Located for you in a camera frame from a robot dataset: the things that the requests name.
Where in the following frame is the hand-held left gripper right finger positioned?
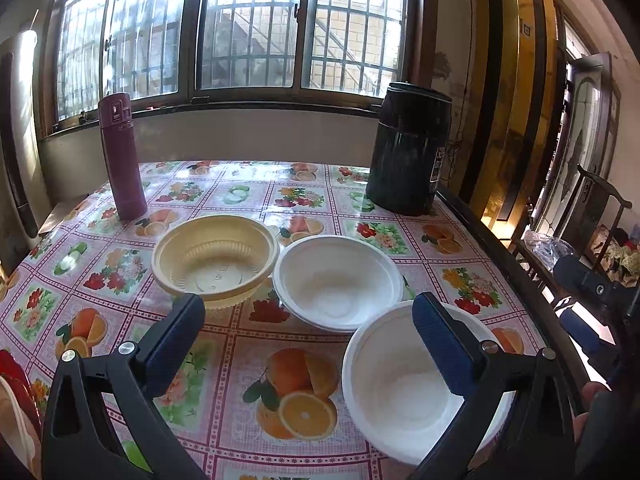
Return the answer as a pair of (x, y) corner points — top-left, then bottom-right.
(407, 292), (576, 480)

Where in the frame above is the white disposable bowl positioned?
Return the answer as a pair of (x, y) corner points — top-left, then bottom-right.
(342, 301), (517, 466)
(273, 235), (404, 334)

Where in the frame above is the person's right hand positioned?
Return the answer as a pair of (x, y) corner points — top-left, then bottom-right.
(571, 381), (610, 443)

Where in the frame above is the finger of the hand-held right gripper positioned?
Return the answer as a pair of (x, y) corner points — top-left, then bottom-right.
(559, 309), (621, 348)
(553, 256), (640, 316)

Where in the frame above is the clear plastic bag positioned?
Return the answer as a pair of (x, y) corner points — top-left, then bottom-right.
(522, 230), (577, 272)

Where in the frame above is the large red plastic plate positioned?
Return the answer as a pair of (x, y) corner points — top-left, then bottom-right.
(0, 349), (42, 433)

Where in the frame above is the black cylindrical canister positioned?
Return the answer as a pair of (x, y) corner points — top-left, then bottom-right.
(365, 82), (452, 217)

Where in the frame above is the dark wooden chair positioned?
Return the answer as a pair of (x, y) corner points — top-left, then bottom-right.
(510, 164), (635, 311)

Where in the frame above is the golden door frame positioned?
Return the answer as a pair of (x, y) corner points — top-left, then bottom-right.
(475, 0), (562, 233)

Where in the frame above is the floral fruit print tablecloth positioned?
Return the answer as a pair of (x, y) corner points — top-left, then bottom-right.
(0, 160), (551, 480)

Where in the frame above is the tower air conditioner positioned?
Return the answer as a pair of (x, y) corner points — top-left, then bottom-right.
(0, 30), (51, 241)

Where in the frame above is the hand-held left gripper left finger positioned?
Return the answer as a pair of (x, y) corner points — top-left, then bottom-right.
(42, 293), (208, 480)

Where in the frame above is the floral cushion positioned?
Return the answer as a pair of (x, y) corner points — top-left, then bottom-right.
(597, 225), (640, 287)

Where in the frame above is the purple thermos bottle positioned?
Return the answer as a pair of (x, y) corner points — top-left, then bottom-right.
(98, 92), (148, 221)

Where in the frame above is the glazed wooden door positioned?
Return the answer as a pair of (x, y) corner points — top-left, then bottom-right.
(542, 52), (623, 226)

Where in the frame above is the barred window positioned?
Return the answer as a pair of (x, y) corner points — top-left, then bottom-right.
(37, 0), (436, 138)

